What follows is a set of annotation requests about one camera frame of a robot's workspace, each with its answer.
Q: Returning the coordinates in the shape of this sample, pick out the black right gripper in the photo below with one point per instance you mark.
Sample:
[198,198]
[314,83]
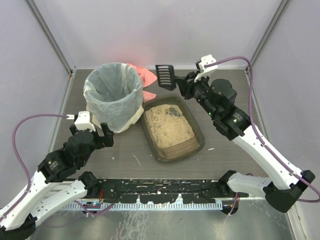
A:
[188,85]

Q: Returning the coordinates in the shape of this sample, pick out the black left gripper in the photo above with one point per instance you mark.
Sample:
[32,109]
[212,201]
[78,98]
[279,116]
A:
[100,139]

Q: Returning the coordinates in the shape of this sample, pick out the black litter scoop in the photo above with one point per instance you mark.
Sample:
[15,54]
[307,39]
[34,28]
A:
[166,77]

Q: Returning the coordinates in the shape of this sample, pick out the dark translucent litter box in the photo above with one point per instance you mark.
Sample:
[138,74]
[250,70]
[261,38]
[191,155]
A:
[170,128]

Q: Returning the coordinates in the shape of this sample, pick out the trash bin with white liner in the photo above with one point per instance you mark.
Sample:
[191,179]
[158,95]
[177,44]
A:
[114,95]

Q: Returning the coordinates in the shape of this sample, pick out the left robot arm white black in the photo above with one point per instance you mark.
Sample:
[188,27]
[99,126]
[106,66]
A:
[21,217]

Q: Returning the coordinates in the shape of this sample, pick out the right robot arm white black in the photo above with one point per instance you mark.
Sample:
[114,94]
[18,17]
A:
[285,183]

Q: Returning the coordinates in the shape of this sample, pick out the pink cloth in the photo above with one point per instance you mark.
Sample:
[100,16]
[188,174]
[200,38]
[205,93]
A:
[147,78]

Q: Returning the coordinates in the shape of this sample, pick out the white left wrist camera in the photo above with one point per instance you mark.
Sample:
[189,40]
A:
[83,122]

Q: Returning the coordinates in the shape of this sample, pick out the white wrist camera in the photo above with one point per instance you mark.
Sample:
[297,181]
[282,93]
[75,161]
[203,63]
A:
[206,66]
[83,122]

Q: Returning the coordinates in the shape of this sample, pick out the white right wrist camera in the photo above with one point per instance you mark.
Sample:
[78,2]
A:
[206,66]

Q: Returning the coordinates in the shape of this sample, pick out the white slotted cable duct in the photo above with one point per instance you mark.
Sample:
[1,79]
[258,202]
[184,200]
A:
[176,206]

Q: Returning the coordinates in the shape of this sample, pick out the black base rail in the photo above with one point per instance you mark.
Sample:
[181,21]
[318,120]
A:
[159,191]

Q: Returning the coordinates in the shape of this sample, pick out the left aluminium frame post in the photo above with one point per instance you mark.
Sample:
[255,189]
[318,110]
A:
[48,34]

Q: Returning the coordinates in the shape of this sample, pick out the aluminium frame post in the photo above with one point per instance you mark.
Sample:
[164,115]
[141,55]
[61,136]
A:
[48,34]
[279,12]

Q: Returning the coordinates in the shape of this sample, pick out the right aluminium frame post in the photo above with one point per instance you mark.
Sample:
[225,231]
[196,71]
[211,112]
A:
[279,12]

